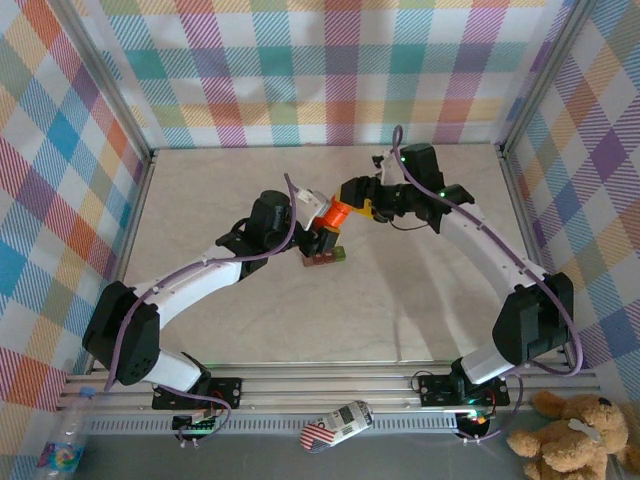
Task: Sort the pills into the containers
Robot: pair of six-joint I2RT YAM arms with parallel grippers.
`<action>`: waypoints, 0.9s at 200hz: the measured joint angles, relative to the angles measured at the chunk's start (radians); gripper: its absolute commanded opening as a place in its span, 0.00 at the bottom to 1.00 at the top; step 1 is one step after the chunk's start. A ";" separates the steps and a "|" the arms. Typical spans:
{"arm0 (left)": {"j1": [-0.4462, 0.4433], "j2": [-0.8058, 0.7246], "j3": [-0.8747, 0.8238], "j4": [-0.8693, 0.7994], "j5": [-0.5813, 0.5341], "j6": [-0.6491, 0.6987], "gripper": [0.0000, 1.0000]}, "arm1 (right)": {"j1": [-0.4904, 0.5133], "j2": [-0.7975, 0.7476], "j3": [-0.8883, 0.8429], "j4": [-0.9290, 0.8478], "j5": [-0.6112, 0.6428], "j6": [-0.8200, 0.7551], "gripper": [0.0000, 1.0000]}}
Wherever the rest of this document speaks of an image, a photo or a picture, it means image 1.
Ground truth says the flag print drink can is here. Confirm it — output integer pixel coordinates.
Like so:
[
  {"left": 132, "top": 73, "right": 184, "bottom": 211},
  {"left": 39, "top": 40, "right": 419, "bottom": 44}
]
[{"left": 299, "top": 399, "right": 376, "bottom": 454}]

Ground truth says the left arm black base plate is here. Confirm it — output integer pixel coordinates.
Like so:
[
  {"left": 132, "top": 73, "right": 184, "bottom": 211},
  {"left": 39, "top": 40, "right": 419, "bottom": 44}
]
[{"left": 151, "top": 376, "right": 244, "bottom": 412}]

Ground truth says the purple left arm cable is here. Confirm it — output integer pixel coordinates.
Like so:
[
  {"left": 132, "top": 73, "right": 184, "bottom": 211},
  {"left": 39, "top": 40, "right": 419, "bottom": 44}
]
[{"left": 103, "top": 173, "right": 301, "bottom": 446}]

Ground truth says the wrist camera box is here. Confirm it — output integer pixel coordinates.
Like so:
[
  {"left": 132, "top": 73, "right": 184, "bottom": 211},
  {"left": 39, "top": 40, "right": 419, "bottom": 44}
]
[
  {"left": 297, "top": 187, "right": 332, "bottom": 230},
  {"left": 371, "top": 147, "right": 402, "bottom": 187}
]

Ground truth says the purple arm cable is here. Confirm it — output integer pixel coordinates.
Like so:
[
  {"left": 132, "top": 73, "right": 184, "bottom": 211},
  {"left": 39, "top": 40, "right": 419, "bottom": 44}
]
[
  {"left": 103, "top": 173, "right": 301, "bottom": 446},
  {"left": 392, "top": 124, "right": 584, "bottom": 444}
]

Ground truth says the aluminium frame rail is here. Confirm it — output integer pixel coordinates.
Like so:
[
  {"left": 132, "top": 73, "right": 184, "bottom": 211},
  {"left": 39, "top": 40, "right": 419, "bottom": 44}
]
[{"left": 59, "top": 360, "right": 601, "bottom": 415}]

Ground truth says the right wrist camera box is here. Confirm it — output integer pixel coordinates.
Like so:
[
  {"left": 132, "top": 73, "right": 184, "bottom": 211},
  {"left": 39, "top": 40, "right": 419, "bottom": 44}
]
[{"left": 371, "top": 147, "right": 402, "bottom": 187}]

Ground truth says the brown teddy bear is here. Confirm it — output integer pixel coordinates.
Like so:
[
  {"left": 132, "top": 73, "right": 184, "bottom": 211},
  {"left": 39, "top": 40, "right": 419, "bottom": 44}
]
[{"left": 506, "top": 389, "right": 640, "bottom": 480}]

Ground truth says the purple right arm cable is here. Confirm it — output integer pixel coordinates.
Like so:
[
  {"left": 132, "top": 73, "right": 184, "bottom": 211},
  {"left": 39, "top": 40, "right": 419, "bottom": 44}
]
[{"left": 392, "top": 124, "right": 584, "bottom": 444}]

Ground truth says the aluminium corner post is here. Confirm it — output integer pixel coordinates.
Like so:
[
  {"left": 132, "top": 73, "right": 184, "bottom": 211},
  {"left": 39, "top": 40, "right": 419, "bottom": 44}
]
[
  {"left": 499, "top": 0, "right": 599, "bottom": 151},
  {"left": 49, "top": 0, "right": 157, "bottom": 162}
]

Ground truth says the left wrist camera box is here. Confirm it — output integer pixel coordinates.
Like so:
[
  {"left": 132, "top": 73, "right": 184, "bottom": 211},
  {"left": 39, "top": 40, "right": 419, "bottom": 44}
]
[{"left": 297, "top": 187, "right": 332, "bottom": 230}]

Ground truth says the grey slotted cable duct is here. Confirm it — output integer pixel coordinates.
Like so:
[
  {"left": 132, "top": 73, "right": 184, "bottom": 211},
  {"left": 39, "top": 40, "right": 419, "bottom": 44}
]
[{"left": 82, "top": 410, "right": 464, "bottom": 437}]

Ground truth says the red and green pill organizer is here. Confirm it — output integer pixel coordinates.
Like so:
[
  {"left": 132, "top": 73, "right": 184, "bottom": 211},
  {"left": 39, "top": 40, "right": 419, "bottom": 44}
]
[{"left": 301, "top": 245, "right": 348, "bottom": 268}]

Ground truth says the orange pill bottle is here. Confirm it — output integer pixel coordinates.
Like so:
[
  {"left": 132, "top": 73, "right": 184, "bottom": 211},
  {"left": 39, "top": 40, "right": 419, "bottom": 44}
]
[{"left": 315, "top": 202, "right": 351, "bottom": 232}]

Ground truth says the clear plastic water bottle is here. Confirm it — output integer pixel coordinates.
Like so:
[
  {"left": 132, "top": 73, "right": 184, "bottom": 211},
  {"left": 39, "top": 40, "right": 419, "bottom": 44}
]
[{"left": 37, "top": 385, "right": 97, "bottom": 476}]

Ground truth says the aluminium side rail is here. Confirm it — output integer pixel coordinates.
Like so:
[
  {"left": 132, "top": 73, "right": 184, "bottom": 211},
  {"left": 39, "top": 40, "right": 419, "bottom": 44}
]
[
  {"left": 499, "top": 144, "right": 576, "bottom": 369},
  {"left": 88, "top": 149, "right": 159, "bottom": 375}
]

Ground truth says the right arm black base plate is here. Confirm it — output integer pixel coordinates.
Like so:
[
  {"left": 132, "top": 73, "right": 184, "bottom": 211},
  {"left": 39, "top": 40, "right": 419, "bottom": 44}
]
[{"left": 417, "top": 373, "right": 512, "bottom": 408}]

